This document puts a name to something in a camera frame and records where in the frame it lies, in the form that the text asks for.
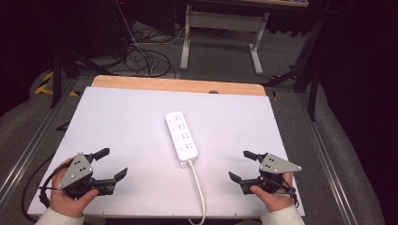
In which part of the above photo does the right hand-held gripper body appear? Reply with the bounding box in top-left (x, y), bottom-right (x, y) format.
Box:
top-left (239, 152), bottom-right (303, 195)

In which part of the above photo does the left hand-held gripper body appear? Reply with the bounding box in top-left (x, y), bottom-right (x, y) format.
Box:
top-left (56, 152), bottom-right (117, 201)

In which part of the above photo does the white power strip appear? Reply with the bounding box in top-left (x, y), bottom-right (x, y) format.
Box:
top-left (164, 111), bottom-right (200, 169)

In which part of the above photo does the person's left hand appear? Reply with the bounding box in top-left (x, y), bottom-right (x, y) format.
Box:
top-left (50, 158), bottom-right (100, 218)

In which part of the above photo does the person's right hand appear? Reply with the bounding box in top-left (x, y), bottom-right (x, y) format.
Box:
top-left (249, 172), bottom-right (297, 213)

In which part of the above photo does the white board table cover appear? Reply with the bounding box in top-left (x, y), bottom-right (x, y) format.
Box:
top-left (27, 86), bottom-right (306, 219)

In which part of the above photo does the black metal stand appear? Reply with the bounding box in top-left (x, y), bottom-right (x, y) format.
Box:
top-left (50, 46), bottom-right (117, 109)
top-left (262, 18), bottom-right (324, 122)

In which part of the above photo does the yellow black floor tape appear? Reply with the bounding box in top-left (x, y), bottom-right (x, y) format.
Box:
top-left (34, 70), bottom-right (81, 98)

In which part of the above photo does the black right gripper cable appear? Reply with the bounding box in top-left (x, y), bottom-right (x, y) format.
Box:
top-left (274, 177), bottom-right (300, 209)

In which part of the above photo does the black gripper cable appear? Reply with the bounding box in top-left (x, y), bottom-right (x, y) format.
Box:
top-left (274, 177), bottom-right (300, 209)
top-left (20, 153), bottom-right (73, 223)

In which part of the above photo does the white power strip cable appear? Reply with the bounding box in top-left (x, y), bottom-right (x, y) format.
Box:
top-left (187, 159), bottom-right (207, 225)

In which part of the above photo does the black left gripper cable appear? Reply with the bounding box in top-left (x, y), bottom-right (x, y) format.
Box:
top-left (20, 153), bottom-right (73, 223)

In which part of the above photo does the aluminium floor rail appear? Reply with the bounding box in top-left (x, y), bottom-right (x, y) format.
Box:
top-left (0, 79), bottom-right (78, 201)
top-left (295, 92), bottom-right (360, 225)

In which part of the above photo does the bundle of black floor cables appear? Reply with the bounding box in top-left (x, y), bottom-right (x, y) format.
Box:
top-left (120, 39), bottom-right (176, 79)

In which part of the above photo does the white metal desk frame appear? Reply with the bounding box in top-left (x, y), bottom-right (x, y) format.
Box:
top-left (179, 4), bottom-right (270, 76)

